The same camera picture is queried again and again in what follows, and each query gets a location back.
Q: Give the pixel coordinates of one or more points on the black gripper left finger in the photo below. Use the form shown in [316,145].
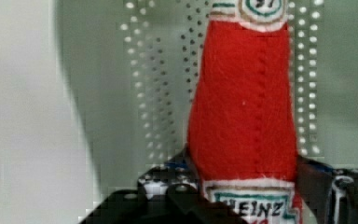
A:
[167,194]

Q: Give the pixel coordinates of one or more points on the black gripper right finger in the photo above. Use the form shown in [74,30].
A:
[330,194]

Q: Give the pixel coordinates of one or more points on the red felt ketchup bottle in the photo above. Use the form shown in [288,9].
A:
[241,134]

